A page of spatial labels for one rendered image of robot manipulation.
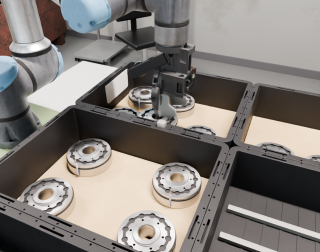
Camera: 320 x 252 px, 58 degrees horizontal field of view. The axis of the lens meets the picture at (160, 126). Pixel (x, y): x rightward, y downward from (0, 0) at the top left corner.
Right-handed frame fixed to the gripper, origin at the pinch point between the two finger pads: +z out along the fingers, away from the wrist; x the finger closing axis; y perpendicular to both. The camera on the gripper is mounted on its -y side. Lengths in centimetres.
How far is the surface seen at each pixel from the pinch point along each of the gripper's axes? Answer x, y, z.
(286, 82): 223, 17, 88
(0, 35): 113, -237, 51
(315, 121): 20.4, 36.5, 2.5
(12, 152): -32.7, -16.3, -4.8
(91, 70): 41, -62, 18
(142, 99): 6.7, -10.6, 1.9
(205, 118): 10.8, 8.5, 5.0
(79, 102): -11.8, -17.3, -5.0
